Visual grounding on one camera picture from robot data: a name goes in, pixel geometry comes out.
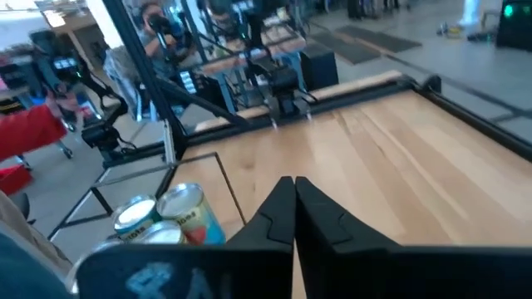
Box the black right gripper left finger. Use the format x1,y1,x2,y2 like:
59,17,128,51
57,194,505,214
74,176,297,299

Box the black corner clamp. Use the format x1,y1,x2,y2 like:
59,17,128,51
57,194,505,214
421,73,444,95

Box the person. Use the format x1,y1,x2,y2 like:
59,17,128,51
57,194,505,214
0,89,82,275
139,0,196,71

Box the black camera rig frame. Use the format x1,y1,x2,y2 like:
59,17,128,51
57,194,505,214
101,0,250,165

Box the black floor mat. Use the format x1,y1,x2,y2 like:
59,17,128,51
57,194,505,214
309,23,423,66

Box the silver metal bracket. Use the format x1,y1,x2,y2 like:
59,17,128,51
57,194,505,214
162,119,178,164

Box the Carrots labelled tall can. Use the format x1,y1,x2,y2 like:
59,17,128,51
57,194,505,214
112,194,163,244

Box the white tower fan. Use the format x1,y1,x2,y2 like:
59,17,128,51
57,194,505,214
456,0,487,28

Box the Tomatoes labelled tall can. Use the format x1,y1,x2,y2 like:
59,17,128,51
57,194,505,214
155,182,228,246

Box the black aluminium table frame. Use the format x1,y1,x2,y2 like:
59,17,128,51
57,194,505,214
101,74,532,167

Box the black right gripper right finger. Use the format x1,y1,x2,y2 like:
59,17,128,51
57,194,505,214
295,176,532,299

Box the black filming equipment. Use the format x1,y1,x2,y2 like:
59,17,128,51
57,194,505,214
31,28,136,164

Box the black box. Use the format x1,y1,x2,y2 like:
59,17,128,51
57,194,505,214
299,43,340,91

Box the tall labelled tin can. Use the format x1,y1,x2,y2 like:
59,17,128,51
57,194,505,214
136,219,188,246

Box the computer tower green lights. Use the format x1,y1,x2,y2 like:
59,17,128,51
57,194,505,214
494,0,532,53

